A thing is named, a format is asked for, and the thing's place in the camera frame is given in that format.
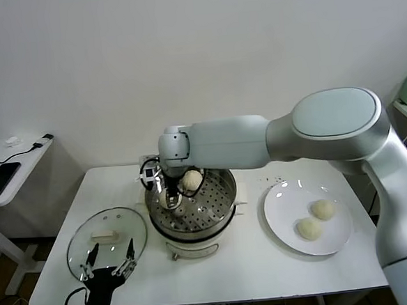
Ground white side table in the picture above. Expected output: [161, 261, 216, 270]
[0, 134, 66, 297]

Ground steel steamer pot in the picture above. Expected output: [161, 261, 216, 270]
[134, 175, 254, 265]

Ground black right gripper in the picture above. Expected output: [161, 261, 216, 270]
[161, 173, 184, 210]

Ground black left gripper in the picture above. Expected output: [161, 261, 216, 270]
[77, 237, 140, 305]

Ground white steamed baozi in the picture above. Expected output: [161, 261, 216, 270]
[178, 169, 204, 196]
[308, 198, 336, 222]
[295, 216, 324, 242]
[158, 190, 184, 211]

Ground large white plate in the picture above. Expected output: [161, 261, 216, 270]
[261, 176, 355, 260]

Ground round glass pot lid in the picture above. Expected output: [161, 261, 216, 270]
[63, 205, 152, 287]

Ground small white plastic object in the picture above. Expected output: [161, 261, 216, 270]
[2, 136, 26, 149]

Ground black cable with adapter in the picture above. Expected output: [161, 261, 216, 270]
[0, 134, 56, 164]

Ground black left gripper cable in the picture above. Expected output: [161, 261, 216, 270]
[63, 287, 91, 305]

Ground dark crumbs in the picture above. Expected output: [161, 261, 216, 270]
[259, 175, 285, 185]

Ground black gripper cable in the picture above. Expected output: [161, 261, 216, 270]
[137, 157, 163, 189]
[63, 287, 91, 305]

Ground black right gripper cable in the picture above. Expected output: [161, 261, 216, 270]
[137, 157, 163, 189]

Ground stainless steel steamer basket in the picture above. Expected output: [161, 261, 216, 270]
[144, 167, 241, 244]

